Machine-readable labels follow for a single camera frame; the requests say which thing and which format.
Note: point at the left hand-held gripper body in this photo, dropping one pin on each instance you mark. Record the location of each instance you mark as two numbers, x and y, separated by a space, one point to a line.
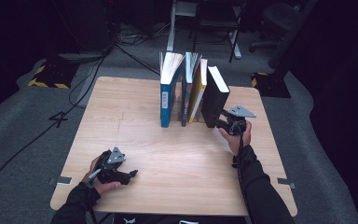
108 171

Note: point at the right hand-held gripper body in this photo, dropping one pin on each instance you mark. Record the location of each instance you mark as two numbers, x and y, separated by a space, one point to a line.
237 124

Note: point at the black book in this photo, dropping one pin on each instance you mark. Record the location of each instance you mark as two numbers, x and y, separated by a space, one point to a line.
214 99

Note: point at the dark red book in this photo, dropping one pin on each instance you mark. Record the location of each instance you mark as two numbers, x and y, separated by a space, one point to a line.
186 102

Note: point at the blue book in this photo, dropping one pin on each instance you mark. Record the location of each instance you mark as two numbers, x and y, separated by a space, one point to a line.
167 93

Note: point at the person's right hand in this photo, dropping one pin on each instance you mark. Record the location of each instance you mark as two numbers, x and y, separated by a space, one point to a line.
237 143

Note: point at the person's left hand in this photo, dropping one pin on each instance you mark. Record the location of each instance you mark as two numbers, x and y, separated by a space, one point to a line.
101 188

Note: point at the person's dark clothing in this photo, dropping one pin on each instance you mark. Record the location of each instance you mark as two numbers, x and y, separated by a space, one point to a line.
155 219

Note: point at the yellow black striped stand base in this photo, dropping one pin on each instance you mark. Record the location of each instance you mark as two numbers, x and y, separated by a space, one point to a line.
270 85
51 76

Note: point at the black floor tape mark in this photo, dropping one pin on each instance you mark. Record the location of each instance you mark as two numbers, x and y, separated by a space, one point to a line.
58 118

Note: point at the dark office chair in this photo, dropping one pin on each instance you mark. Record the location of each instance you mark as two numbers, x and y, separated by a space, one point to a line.
276 21

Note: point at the grey round stand base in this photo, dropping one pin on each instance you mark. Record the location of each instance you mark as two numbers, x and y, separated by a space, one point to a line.
80 56

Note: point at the black metal chair frame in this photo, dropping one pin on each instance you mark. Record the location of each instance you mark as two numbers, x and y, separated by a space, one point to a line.
217 21

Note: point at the white desk frame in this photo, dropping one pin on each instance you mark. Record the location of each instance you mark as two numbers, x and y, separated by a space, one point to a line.
171 31

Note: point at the dark slanted stand post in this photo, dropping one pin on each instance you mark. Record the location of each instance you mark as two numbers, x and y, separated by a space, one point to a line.
292 34

